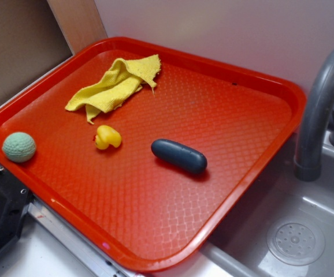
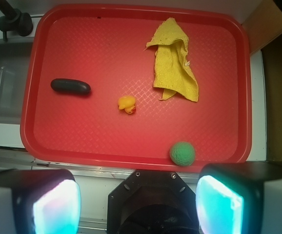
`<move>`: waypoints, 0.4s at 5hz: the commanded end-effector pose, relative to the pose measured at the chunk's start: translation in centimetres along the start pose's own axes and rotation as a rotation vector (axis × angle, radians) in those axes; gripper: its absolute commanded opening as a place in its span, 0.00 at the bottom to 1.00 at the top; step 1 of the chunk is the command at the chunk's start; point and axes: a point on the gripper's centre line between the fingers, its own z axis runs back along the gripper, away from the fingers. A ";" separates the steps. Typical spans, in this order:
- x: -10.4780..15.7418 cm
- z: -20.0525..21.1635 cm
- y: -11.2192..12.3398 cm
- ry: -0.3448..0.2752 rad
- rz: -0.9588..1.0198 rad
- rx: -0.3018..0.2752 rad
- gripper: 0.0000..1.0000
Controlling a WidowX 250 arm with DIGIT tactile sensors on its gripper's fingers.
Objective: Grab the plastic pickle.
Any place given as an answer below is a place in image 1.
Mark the grey toy sink basin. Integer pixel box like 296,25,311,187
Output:
201,138,334,276

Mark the sink drain strainer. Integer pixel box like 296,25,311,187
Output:
266,219,325,266

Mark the green foam golf ball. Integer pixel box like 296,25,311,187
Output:
2,132,36,163

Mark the grey toy faucet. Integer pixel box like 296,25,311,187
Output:
294,50,334,181

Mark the wooden board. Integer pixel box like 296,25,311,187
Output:
47,0,107,54

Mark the dark plastic pickle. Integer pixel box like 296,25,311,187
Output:
151,138,207,174

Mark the red plastic tray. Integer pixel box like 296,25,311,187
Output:
0,38,306,273

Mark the yellow cloth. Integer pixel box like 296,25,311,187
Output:
65,54,161,124

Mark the yellow rubber duck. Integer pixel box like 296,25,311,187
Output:
94,125,122,150

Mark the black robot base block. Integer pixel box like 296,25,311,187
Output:
0,167,32,256

